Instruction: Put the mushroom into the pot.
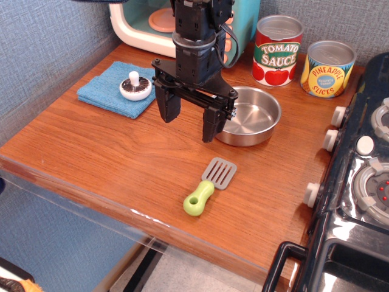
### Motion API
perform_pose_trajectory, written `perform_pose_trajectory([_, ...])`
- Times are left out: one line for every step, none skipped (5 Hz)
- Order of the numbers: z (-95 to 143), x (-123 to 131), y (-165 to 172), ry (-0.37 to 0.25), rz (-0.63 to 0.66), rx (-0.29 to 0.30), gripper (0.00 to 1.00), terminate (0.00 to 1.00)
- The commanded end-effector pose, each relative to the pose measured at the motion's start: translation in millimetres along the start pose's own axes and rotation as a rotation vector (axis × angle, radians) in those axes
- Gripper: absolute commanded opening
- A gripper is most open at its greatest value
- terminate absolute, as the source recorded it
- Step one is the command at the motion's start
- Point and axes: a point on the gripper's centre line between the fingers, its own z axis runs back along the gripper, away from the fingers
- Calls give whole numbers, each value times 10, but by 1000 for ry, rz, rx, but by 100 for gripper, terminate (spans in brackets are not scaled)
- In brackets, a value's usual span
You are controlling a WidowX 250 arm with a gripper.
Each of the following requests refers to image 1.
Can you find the green handled grey spatula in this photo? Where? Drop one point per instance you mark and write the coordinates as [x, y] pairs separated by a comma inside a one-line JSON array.
[[217, 175]]

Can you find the white stove top button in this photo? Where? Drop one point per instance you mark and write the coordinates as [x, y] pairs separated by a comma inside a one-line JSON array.
[[364, 145]]

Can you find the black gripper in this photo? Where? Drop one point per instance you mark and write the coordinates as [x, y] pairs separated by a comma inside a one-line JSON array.
[[195, 75]]

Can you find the clear acrylic table guard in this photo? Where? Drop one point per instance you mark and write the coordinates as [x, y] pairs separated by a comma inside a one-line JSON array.
[[239, 229]]

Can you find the white toy mushroom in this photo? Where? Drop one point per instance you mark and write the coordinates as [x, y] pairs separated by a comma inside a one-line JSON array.
[[135, 87]]

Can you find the blue folded cloth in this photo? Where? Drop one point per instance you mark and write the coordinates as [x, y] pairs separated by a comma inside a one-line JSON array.
[[103, 91]]

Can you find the white stove knob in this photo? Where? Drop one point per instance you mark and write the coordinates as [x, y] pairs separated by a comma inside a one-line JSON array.
[[311, 192], [338, 115], [330, 140]]

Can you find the steel pot with wire handle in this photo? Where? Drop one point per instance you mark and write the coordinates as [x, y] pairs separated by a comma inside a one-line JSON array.
[[257, 114]]

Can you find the upper white stove knob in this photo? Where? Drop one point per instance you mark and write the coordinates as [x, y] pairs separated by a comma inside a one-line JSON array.
[[338, 115]]

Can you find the lower white stove knob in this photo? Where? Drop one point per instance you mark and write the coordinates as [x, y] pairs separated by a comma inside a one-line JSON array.
[[311, 192]]

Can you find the black toy stove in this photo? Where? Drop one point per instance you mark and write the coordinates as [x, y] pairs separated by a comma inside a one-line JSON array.
[[348, 232]]

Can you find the middle white stove knob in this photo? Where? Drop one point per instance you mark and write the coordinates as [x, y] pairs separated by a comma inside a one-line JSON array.
[[330, 140]]

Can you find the tomato sauce can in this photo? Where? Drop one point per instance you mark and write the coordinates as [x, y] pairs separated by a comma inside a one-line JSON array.
[[277, 45]]

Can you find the black oven door handle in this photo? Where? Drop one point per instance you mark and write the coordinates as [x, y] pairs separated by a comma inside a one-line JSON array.
[[285, 250]]

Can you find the pineapple slices can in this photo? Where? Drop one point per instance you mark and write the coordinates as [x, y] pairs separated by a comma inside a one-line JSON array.
[[327, 69]]

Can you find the toy microwave oven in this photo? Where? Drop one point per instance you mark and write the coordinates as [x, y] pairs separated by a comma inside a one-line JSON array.
[[148, 25]]

